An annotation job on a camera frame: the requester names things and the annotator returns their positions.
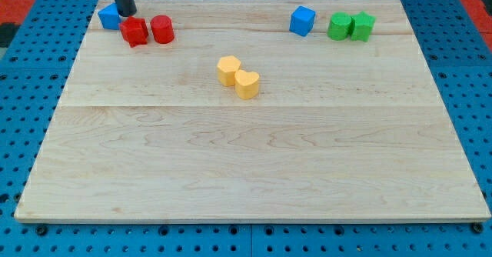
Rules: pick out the yellow hexagon block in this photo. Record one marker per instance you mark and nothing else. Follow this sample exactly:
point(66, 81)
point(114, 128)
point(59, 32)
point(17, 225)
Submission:
point(226, 68)

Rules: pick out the green cylinder block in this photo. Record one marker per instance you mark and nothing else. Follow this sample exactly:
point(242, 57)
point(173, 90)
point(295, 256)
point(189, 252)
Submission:
point(339, 26)

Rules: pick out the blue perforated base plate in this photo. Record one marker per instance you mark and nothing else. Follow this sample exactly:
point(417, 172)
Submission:
point(33, 74)

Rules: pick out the right blue cube block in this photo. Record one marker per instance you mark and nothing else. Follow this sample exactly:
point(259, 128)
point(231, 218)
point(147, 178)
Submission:
point(302, 20)

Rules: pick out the light wooden board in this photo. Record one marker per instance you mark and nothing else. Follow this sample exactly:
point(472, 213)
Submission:
point(340, 131)

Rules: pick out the red star block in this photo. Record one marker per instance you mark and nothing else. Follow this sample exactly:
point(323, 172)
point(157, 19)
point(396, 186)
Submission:
point(134, 31)

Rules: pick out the red cylinder block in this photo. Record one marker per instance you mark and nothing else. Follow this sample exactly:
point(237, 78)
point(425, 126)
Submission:
point(162, 29)

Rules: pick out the left blue block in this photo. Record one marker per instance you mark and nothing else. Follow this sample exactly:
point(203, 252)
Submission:
point(109, 17)

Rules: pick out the green star block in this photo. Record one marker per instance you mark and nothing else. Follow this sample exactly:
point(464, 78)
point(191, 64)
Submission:
point(362, 26)

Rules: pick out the yellow heart block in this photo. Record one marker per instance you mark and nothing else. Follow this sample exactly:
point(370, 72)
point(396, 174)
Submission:
point(246, 84)

